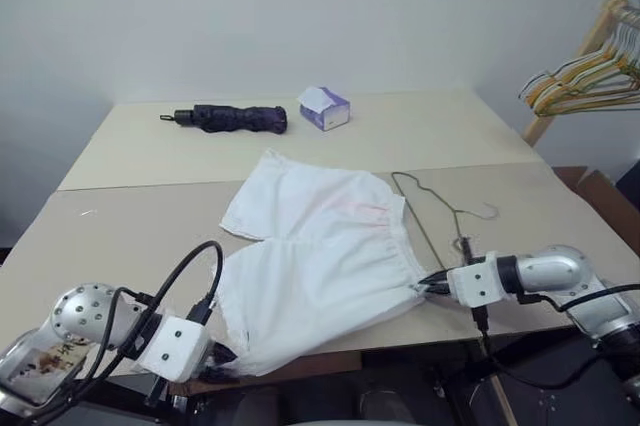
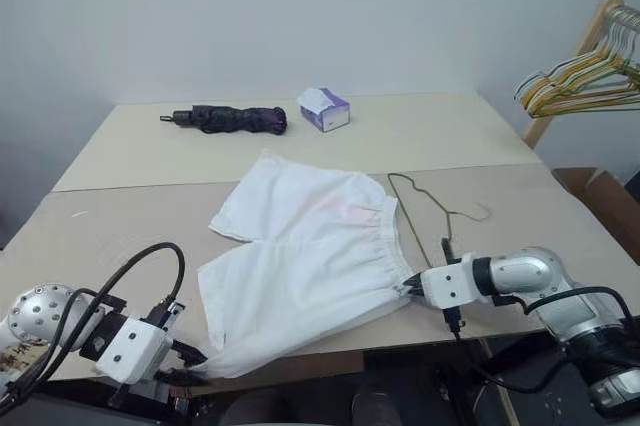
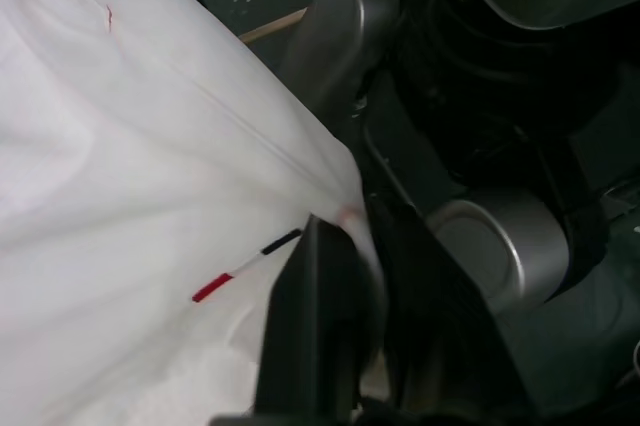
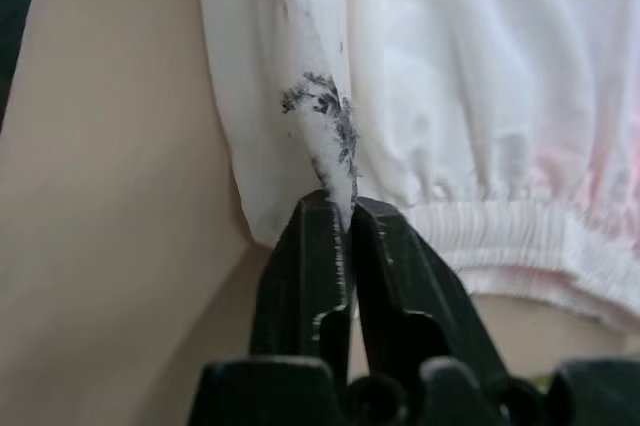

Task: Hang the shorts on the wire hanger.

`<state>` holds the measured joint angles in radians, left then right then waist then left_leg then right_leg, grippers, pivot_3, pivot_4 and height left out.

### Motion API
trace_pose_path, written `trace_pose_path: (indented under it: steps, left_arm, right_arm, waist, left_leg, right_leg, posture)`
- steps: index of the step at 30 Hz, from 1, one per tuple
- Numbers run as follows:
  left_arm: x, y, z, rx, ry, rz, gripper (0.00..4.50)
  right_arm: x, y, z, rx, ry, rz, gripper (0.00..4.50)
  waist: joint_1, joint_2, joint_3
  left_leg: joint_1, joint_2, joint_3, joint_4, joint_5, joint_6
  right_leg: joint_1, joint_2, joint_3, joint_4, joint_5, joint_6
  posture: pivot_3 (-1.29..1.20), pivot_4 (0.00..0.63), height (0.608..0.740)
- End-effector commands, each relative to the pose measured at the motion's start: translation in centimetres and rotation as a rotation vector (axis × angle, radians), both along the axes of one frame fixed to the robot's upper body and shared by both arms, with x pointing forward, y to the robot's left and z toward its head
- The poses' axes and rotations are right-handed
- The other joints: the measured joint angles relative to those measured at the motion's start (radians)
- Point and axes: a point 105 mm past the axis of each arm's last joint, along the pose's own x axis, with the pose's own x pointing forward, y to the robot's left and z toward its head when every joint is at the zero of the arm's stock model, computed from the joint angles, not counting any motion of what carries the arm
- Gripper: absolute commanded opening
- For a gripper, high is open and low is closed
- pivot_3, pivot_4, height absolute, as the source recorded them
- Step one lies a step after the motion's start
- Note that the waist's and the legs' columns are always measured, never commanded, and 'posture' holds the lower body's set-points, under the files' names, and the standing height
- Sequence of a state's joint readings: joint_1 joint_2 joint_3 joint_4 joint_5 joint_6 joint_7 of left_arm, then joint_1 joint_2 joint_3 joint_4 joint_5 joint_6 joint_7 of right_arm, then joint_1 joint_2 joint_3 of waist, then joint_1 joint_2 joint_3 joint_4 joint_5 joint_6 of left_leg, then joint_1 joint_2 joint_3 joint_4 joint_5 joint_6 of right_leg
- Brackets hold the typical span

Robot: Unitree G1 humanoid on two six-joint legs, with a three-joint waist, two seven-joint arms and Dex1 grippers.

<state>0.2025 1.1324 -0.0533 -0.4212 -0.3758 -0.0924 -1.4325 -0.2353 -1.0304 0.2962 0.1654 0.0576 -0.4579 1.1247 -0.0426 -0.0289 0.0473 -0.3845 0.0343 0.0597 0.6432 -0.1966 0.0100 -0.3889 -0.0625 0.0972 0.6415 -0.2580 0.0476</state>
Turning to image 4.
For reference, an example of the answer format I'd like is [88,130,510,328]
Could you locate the white shorts with elastic waistband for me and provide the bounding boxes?
[192,0,640,333]

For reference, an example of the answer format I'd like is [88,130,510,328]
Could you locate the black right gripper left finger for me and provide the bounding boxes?
[248,190,354,389]

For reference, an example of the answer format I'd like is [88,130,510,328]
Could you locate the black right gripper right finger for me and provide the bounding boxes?
[349,195,511,410]

